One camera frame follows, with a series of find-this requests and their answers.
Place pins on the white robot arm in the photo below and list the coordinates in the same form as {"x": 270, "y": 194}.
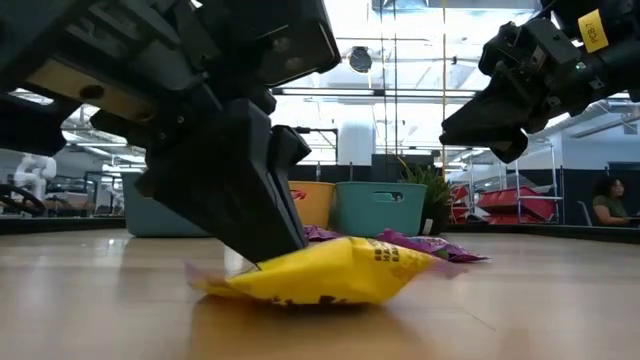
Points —
{"x": 35, "y": 172}

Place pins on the white square pillar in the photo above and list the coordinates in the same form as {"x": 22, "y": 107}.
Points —
{"x": 356, "y": 135}

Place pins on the green potted plant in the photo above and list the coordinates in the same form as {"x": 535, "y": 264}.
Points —
{"x": 437, "y": 195}

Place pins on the black gantry frame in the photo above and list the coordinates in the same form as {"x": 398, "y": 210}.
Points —
{"x": 320, "y": 131}

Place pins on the blue-grey plastic bin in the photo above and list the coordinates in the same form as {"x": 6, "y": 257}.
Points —
{"x": 145, "y": 222}

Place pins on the teal plastic bin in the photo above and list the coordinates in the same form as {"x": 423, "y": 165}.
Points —
{"x": 375, "y": 210}

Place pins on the yellow Sour Patch candy bag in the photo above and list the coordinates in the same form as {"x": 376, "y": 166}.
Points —
{"x": 325, "y": 270}

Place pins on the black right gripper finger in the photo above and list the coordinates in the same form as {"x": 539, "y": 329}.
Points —
{"x": 512, "y": 150}
{"x": 490, "y": 120}

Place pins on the long ceiling light strip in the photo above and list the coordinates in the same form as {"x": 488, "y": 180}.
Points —
{"x": 400, "y": 92}

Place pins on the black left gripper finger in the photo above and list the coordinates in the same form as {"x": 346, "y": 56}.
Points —
{"x": 291, "y": 147}
{"x": 225, "y": 190}

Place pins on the thin black hanging rod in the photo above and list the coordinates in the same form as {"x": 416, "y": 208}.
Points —
{"x": 395, "y": 75}
{"x": 382, "y": 75}

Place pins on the purple Skittles candy bag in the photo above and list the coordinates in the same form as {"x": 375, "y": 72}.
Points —
{"x": 435, "y": 247}
{"x": 320, "y": 232}

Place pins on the grey chair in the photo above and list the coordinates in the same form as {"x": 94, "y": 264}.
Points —
{"x": 584, "y": 212}

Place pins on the person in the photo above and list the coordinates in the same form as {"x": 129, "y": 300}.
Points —
{"x": 610, "y": 200}

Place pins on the red Skittles candy bag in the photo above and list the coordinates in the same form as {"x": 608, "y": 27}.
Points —
{"x": 298, "y": 195}

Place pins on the yellow label tag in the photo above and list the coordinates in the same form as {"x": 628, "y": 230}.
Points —
{"x": 593, "y": 30}

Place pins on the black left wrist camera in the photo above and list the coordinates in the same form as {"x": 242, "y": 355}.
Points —
{"x": 280, "y": 40}

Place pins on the red storage bin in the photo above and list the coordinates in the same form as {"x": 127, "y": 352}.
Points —
{"x": 510, "y": 197}
{"x": 515, "y": 219}
{"x": 459, "y": 197}

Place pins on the orange plastic bin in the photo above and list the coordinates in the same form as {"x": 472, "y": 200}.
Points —
{"x": 320, "y": 210}

